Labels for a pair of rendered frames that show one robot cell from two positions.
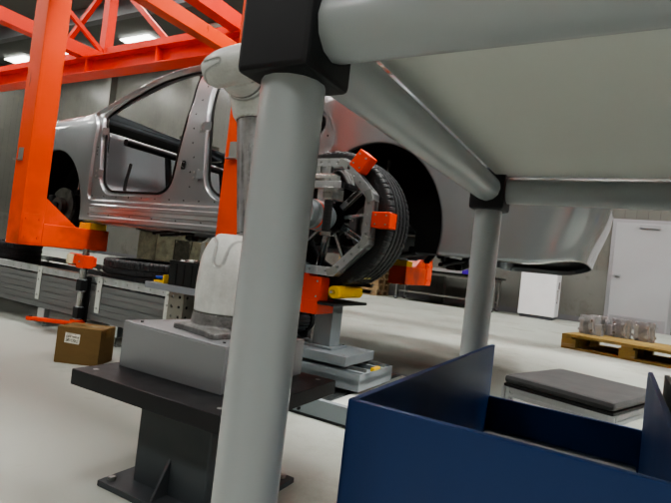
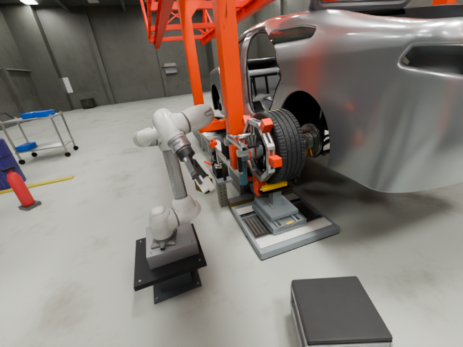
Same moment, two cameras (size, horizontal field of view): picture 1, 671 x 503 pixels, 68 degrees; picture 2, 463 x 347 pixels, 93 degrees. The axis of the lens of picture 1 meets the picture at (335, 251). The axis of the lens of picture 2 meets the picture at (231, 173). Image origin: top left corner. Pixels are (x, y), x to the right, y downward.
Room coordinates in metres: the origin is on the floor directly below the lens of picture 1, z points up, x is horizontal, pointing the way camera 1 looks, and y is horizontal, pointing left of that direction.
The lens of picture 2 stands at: (0.81, -1.04, 1.53)
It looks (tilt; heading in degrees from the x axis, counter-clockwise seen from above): 25 degrees down; 44
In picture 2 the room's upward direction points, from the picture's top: 6 degrees counter-clockwise
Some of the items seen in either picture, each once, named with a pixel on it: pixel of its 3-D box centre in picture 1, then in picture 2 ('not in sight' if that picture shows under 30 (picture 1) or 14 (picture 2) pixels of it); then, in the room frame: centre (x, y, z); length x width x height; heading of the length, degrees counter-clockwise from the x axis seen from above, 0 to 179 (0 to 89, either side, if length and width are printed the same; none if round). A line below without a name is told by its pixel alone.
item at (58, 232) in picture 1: (72, 226); (219, 119); (3.80, 2.01, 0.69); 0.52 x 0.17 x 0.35; 150
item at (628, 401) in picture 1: (575, 432); (332, 322); (1.68, -0.87, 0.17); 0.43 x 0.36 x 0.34; 131
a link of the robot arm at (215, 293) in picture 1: (230, 272); (161, 220); (1.39, 0.29, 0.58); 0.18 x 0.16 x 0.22; 168
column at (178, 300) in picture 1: (179, 335); (221, 190); (2.41, 0.70, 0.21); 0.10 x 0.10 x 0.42; 60
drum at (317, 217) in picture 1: (314, 214); (249, 151); (2.28, 0.12, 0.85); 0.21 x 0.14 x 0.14; 150
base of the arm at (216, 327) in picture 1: (225, 323); (163, 237); (1.37, 0.28, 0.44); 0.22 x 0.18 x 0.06; 51
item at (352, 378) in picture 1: (330, 366); (277, 213); (2.47, -0.04, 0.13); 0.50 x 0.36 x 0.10; 60
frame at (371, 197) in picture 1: (322, 217); (257, 150); (2.34, 0.08, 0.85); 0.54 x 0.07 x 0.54; 60
